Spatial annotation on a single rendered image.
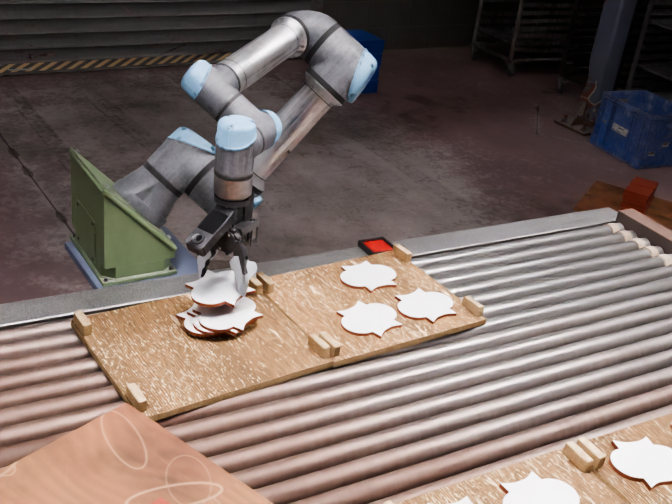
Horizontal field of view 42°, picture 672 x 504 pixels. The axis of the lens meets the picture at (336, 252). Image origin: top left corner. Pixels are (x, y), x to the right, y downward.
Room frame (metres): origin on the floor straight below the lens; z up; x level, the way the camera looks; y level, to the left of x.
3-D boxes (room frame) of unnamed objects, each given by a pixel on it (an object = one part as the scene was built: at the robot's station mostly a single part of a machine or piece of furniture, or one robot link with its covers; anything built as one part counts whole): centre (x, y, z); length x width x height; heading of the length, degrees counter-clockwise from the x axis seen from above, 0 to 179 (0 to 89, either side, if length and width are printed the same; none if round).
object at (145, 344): (1.47, 0.25, 0.93); 0.41 x 0.35 x 0.02; 128
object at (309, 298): (1.72, -0.09, 0.93); 0.41 x 0.35 x 0.02; 127
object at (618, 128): (5.73, -1.93, 0.19); 0.50 x 0.41 x 0.37; 29
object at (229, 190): (1.58, 0.22, 1.23); 0.08 x 0.08 x 0.05
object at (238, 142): (1.58, 0.22, 1.31); 0.09 x 0.08 x 0.11; 163
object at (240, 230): (1.58, 0.21, 1.15); 0.09 x 0.08 x 0.12; 153
